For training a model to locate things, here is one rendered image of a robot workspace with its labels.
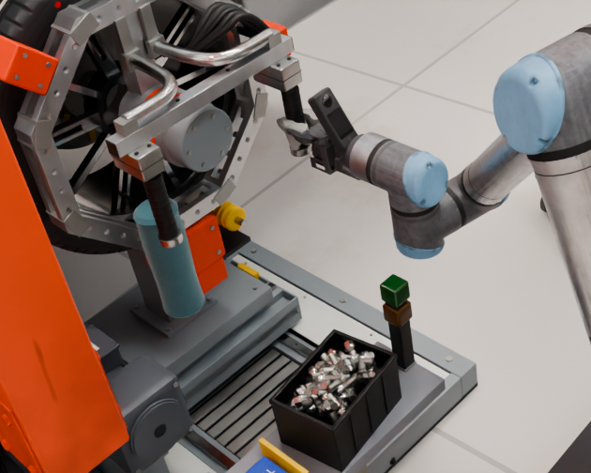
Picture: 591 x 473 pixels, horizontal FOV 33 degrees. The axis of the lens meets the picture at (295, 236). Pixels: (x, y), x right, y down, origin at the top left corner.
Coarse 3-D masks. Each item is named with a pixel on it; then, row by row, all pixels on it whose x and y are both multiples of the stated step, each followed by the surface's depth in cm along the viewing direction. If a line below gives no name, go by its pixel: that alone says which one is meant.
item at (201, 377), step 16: (256, 272) 260; (272, 288) 255; (272, 304) 254; (288, 304) 250; (256, 320) 251; (272, 320) 248; (288, 320) 253; (240, 336) 247; (256, 336) 246; (272, 336) 251; (208, 352) 244; (224, 352) 244; (240, 352) 244; (256, 352) 248; (192, 368) 241; (208, 368) 238; (224, 368) 242; (192, 384) 236; (208, 384) 240; (192, 400) 238
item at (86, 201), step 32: (160, 0) 214; (96, 32) 191; (160, 32) 227; (192, 32) 216; (96, 64) 195; (160, 64) 205; (96, 96) 197; (224, 96) 218; (64, 128) 194; (96, 128) 199; (96, 160) 202; (96, 192) 220; (128, 192) 211
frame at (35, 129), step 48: (96, 0) 181; (144, 0) 184; (192, 0) 191; (48, 48) 178; (48, 96) 177; (240, 96) 215; (48, 144) 180; (240, 144) 215; (48, 192) 186; (192, 192) 216
